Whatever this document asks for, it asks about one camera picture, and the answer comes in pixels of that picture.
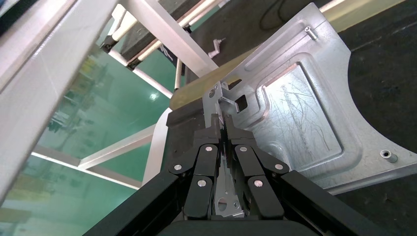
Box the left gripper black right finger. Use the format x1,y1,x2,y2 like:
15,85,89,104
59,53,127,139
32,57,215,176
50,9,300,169
225,114,291,219

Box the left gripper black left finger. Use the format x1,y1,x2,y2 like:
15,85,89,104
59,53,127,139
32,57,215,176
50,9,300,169
168,114,225,220

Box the silver sheet metal bracket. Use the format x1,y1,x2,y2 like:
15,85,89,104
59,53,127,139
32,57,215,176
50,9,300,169
202,2,417,219

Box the yellowish wooden edge strip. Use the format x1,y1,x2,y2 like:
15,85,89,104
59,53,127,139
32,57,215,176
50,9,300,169
169,0,406,111

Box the black side table mat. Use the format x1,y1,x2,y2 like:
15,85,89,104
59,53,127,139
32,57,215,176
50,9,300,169
190,0,327,67

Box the white metal table frame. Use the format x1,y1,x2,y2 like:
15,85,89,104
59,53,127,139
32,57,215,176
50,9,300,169
0,0,119,204
30,109,173,190

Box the small white crank handle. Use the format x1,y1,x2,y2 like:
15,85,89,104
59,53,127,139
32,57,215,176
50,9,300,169
208,37,226,60

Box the white tube side table frame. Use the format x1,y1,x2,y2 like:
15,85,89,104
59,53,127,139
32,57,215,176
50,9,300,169
99,0,229,98

